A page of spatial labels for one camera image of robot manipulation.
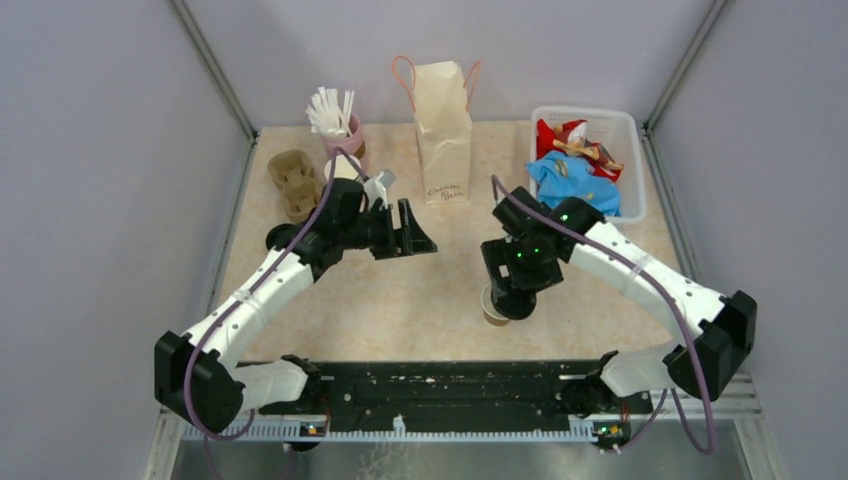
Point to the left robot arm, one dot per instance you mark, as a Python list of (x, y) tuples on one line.
[(197, 374)]

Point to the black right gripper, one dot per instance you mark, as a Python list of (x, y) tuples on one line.
[(499, 252)]

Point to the pink straw holder cup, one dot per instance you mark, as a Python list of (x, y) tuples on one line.
[(354, 144)]

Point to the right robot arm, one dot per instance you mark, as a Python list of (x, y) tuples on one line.
[(713, 332)]

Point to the brown paper coffee cup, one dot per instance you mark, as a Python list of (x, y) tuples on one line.
[(490, 314)]

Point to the stack of brown paper cups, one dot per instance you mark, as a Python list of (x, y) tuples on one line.
[(344, 168)]

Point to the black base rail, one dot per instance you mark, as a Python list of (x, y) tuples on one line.
[(456, 397)]

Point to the white wrapped straws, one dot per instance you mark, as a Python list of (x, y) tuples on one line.
[(329, 115)]

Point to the stack of black lids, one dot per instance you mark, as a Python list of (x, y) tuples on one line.
[(280, 236)]

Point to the blue cartoon cloth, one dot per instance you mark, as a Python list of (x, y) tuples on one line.
[(558, 176)]

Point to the white plastic basket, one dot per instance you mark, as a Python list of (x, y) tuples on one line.
[(616, 131)]

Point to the brown pulp cup carrier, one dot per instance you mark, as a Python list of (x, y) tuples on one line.
[(292, 172)]

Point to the red patterned cloth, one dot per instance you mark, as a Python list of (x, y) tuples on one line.
[(571, 138)]

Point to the black cup lid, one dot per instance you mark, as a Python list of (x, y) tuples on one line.
[(514, 306)]

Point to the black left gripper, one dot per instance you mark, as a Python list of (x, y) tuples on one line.
[(410, 239)]

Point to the cream paper takeout bag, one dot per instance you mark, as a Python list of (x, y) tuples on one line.
[(440, 95)]

